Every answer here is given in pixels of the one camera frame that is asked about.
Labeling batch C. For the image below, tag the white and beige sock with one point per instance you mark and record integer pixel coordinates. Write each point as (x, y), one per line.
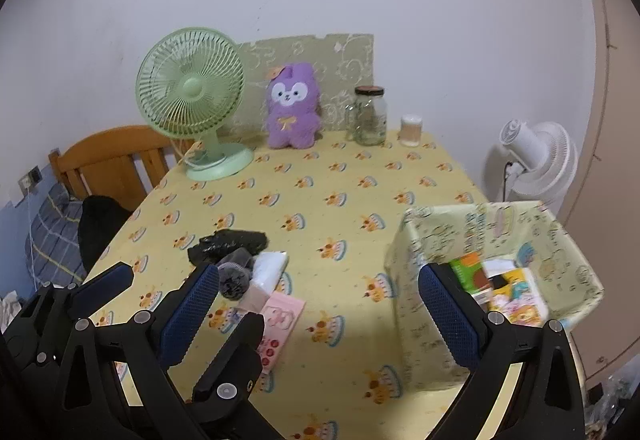
(268, 269)

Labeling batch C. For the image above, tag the small glass mug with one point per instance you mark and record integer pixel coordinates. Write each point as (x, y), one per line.
(350, 121)

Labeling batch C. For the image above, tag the colourful cartoon tissue pack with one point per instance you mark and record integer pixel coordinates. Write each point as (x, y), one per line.
(516, 296)

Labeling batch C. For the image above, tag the black garment on chair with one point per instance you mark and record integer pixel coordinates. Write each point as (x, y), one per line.
(101, 219)

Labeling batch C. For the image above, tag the cotton swab container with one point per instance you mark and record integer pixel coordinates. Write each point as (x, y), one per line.
(410, 132)

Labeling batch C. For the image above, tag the yellow patterned storage box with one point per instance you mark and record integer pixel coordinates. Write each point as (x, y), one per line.
(506, 236)

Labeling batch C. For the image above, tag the wall power socket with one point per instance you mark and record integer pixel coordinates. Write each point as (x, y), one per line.
(28, 181)

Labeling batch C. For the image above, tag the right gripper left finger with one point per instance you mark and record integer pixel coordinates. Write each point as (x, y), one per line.
(153, 341)

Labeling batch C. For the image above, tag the pink tissue pack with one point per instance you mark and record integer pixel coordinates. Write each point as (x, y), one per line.
(281, 313)

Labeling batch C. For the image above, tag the black cloth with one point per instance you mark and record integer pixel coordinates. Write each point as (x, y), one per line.
(212, 248)

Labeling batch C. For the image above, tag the blue plaid bedding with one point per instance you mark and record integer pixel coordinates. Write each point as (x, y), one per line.
(52, 246)

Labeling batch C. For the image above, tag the purple plush toy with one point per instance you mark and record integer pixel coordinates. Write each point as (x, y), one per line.
(292, 97)

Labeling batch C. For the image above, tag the glass jar with lid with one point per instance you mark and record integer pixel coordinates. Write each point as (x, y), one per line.
(370, 115)

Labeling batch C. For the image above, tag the green orange tissue pack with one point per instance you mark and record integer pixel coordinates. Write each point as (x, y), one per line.
(470, 273)

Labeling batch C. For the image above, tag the yellow cake print tablecloth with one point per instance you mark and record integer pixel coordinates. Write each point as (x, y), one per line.
(334, 209)

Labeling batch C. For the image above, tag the dark grey sock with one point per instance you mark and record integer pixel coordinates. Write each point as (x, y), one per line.
(234, 273)

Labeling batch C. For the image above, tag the green desk fan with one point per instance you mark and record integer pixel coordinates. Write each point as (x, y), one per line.
(187, 86)

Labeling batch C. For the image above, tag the wooden chair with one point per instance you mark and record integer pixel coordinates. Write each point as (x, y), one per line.
(115, 162)

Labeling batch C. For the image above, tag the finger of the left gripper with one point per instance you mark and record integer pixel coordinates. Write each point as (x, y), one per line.
(39, 333)
(93, 295)

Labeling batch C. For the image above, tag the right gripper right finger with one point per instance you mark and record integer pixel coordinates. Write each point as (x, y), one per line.
(487, 344)

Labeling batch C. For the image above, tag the white standing fan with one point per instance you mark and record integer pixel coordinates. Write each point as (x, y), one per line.
(531, 162)

